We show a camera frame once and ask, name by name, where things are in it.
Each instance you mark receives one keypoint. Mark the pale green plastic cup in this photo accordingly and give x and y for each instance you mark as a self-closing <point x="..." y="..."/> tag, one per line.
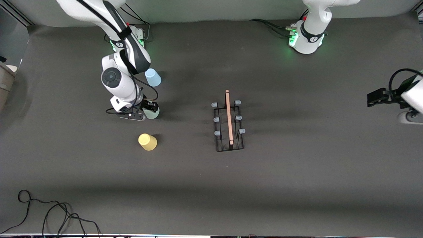
<point x="152" y="115"/>

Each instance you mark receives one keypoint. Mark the dark grey table mat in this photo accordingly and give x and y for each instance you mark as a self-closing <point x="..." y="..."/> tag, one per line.
<point x="264" y="185"/>

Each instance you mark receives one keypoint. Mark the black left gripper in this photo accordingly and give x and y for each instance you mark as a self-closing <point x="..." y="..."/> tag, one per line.
<point x="391" y="98"/>

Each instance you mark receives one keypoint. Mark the aluminium frame rail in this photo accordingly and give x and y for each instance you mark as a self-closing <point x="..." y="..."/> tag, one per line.
<point x="419" y="13"/>
<point x="19" y="15"/>

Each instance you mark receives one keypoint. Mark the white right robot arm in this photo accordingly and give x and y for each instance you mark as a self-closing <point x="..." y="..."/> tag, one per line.
<point x="122" y="82"/>

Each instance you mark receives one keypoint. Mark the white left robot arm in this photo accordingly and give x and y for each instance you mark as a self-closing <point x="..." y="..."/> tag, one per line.
<point x="310" y="39"/>

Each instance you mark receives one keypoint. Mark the light blue plastic cup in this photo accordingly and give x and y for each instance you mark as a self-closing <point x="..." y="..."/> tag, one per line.
<point x="153" y="78"/>

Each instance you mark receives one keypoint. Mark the beige box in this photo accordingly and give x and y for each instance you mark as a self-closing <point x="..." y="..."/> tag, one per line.
<point x="5" y="82"/>

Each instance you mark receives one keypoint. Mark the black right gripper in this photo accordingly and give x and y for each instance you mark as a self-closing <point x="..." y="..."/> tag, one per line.
<point x="147" y="105"/>

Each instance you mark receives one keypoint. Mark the yellow plastic cup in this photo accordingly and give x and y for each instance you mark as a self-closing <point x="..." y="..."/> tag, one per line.
<point x="147" y="142"/>

